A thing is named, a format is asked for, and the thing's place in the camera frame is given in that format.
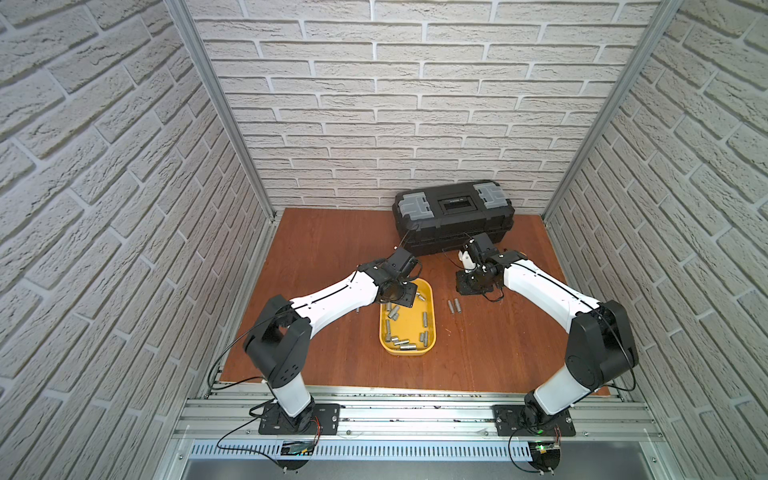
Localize yellow plastic tray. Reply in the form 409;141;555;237
378;277;437;358

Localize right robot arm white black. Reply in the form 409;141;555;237
456;233;639;434

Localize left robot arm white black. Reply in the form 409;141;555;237
243;248;421;434

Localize black plastic toolbox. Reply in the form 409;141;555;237
392;180;515;257

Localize silver sockets in tray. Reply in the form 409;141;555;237
383;302;432;350

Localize right green circuit board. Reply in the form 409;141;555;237
531;442;561;458

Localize green circuit board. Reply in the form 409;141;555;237
531;442;561;458
280;441;315;456

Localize left green circuit board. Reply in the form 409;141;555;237
280;441;315;456

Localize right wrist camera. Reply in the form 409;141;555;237
458;250;476;271

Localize aluminium rail frame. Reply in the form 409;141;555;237
154;383;682;479

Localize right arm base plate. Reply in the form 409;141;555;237
491;404;576;437

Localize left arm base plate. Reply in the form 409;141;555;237
258;402;341;435

